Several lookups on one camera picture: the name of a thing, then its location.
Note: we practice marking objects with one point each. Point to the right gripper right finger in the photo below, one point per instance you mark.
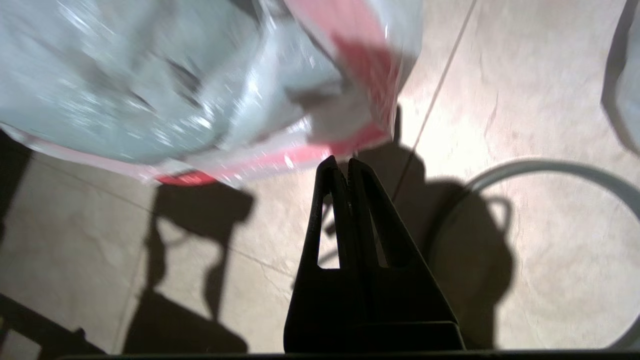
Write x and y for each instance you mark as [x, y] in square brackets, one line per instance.
[405, 310]

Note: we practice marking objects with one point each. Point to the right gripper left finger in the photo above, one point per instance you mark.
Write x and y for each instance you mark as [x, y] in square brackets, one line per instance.
[320, 310]

